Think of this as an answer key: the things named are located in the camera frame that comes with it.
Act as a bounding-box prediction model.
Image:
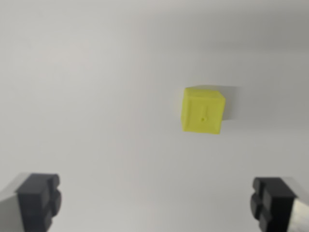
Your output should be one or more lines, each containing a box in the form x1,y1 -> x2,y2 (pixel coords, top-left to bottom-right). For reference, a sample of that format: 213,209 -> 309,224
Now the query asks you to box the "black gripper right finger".
250,176 -> 309,232

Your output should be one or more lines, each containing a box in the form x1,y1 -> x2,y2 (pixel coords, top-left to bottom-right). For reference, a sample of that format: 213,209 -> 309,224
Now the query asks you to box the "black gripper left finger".
0,172 -> 62,232

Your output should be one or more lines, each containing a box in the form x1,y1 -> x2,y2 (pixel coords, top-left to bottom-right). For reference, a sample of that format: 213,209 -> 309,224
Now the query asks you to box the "yellow cube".
181,85 -> 226,135

